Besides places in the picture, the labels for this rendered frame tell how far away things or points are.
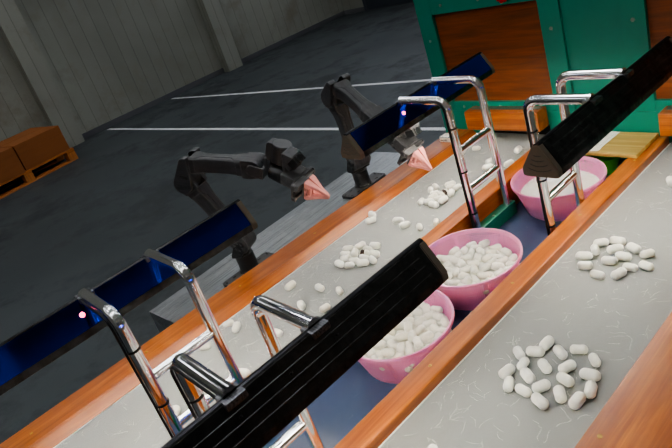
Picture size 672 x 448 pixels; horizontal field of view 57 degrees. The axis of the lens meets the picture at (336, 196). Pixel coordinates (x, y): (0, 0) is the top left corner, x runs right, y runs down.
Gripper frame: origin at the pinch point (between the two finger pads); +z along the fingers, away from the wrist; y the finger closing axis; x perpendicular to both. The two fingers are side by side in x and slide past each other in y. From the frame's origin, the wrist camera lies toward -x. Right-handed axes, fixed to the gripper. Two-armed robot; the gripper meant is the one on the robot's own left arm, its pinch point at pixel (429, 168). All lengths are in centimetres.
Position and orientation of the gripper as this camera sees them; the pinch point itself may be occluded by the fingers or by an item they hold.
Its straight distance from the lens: 201.8
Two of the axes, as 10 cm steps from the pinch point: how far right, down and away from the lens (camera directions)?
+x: -1.9, 5.9, 7.8
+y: 7.0, -4.7, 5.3
